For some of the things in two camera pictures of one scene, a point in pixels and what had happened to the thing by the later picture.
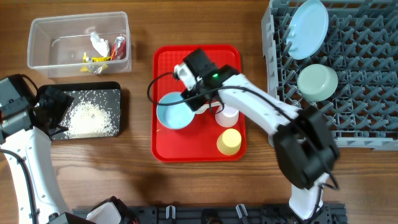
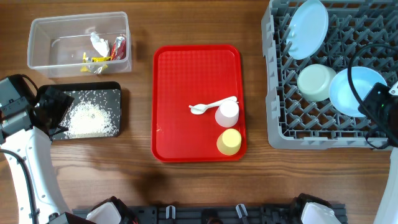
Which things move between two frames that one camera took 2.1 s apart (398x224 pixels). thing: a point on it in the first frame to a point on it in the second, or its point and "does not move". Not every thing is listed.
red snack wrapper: [119, 49] does not move
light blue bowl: [176, 116] to [342, 94]
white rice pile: [87, 119] does not move
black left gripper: [61, 104] does not move
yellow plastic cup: [229, 142] does not move
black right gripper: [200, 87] to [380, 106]
